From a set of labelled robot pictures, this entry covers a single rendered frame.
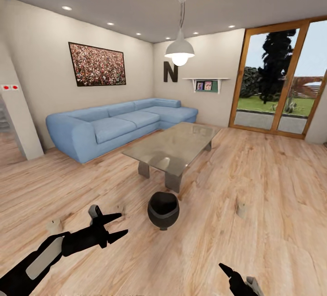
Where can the cauldron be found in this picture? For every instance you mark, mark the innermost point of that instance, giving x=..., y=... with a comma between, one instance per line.
x=163, y=210

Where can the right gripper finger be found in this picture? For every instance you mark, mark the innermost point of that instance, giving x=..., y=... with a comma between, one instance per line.
x=227, y=270

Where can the pillar candle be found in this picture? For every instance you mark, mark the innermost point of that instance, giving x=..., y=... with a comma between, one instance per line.
x=55, y=227
x=120, y=210
x=242, y=210

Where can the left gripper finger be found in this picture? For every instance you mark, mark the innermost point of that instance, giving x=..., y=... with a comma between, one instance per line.
x=104, y=219
x=111, y=238

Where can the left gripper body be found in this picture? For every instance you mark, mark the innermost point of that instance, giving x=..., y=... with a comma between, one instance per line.
x=88, y=237

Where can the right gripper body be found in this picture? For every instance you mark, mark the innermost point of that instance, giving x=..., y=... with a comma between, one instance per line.
x=238, y=287

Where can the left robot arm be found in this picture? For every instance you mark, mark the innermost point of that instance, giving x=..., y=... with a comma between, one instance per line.
x=25, y=276

